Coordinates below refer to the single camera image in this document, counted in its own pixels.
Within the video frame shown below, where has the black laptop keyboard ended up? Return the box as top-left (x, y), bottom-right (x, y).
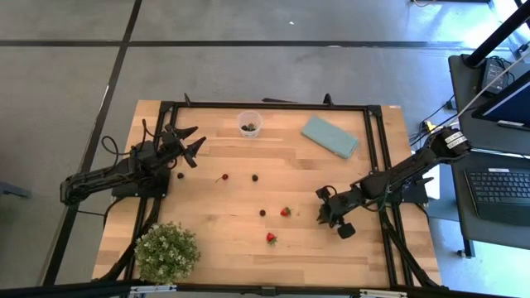
top-left (463, 166), bottom-right (530, 228)

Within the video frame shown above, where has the teal folded cloth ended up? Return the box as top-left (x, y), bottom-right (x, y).
top-left (301, 114), bottom-right (360, 160)

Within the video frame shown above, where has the clear plastic tupperware cup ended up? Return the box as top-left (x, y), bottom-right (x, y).
top-left (236, 109), bottom-right (264, 139)

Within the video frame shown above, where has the black power adapter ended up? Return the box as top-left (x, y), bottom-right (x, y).
top-left (481, 57), bottom-right (513, 95)

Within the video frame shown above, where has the green artificial potted plant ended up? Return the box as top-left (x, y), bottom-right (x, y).
top-left (133, 221), bottom-right (202, 286)

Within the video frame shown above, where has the black cable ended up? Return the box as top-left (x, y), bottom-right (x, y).
top-left (409, 94), bottom-right (456, 147)

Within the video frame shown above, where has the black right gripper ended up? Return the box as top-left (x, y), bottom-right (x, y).
top-left (315, 185), bottom-right (369, 240)

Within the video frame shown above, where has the dark computer monitor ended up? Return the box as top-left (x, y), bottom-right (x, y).
top-left (471, 70), bottom-right (530, 132)

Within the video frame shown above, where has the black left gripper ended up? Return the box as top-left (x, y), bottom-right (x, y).
top-left (157, 123), bottom-right (207, 169)

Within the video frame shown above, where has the black vertical pole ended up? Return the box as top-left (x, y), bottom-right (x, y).
top-left (464, 0), bottom-right (530, 68)

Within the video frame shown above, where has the dark grey desk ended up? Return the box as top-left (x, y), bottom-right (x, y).
top-left (448, 53), bottom-right (530, 260)

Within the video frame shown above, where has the white paper sheet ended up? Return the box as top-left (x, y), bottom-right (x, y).
top-left (422, 164), bottom-right (442, 200)

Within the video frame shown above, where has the black aluminium table frame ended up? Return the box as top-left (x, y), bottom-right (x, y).
top-left (94, 93), bottom-right (442, 298)

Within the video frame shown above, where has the white cable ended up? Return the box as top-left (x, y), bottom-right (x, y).
top-left (455, 49), bottom-right (530, 121)

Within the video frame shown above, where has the silver metal bracket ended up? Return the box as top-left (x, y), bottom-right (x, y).
top-left (129, 284), bottom-right (178, 296)
top-left (359, 289), bottom-right (409, 298)

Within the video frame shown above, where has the grey furniture foot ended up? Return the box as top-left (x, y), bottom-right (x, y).
top-left (0, 180), bottom-right (32, 199)

